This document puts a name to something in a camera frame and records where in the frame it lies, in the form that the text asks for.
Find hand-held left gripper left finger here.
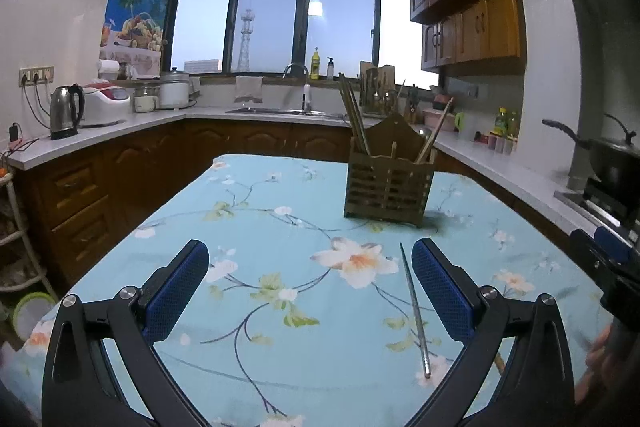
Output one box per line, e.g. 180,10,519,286
41,239,211,427

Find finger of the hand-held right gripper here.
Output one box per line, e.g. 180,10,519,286
570,225,640,289

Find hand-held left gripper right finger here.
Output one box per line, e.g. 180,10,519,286
407,237,576,427

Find metal chopstick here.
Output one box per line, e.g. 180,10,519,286
398,242,432,380

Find wooden utensil holder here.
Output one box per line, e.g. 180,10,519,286
343,113,437,228

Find wooden chopstick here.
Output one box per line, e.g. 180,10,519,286
339,74,365,155
345,76,372,155
419,97,454,164
416,104,448,164

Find person's right hand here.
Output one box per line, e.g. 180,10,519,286
574,324,640,408

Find black stove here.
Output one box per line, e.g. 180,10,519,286
554,177,640,248

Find black wok with lid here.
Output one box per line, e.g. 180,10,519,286
541,113,640,192

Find floral light blue tablecloth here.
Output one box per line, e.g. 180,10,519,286
15,153,618,427

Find wooden base cabinets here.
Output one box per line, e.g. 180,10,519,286
15,117,640,288

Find row of seasoning jars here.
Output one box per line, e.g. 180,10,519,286
487,132,516,155

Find green rimmed round lid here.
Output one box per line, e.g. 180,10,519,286
11,292,58,343

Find white storage rack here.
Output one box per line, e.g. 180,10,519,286
0,167,33,298

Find white lidded jar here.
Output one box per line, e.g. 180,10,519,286
132,87,160,114

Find white electric pot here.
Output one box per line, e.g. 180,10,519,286
159,68,192,110

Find white and red rice cooker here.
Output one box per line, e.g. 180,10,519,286
80,82,131,128

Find hanging dish towel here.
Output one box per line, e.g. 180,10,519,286
234,76,264,104

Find steel electric kettle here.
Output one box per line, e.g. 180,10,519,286
49,83,86,141

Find dish rack with cutting boards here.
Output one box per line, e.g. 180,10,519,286
359,62,397,116

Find curved metal faucet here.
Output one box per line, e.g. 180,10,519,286
283,63,312,112

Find dark framed kitchen window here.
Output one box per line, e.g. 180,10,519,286
170,0,441,90

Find wall socket strip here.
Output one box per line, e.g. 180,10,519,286
19,66,55,88

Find fruit wall poster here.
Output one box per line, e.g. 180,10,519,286
99,0,173,78

